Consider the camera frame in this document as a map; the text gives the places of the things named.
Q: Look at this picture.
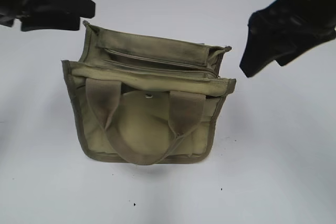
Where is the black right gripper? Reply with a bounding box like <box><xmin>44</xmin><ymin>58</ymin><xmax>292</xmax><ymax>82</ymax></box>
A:
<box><xmin>239</xmin><ymin>0</ymin><xmax>335</xmax><ymax>78</ymax></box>

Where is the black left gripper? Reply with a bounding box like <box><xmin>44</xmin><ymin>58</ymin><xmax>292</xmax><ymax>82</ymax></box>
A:
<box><xmin>1</xmin><ymin>0</ymin><xmax>96</xmax><ymax>31</ymax></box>

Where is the olive yellow canvas bag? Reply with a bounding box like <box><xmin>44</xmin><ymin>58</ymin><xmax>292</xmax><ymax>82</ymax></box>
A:
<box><xmin>62</xmin><ymin>22</ymin><xmax>236</xmax><ymax>166</ymax></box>

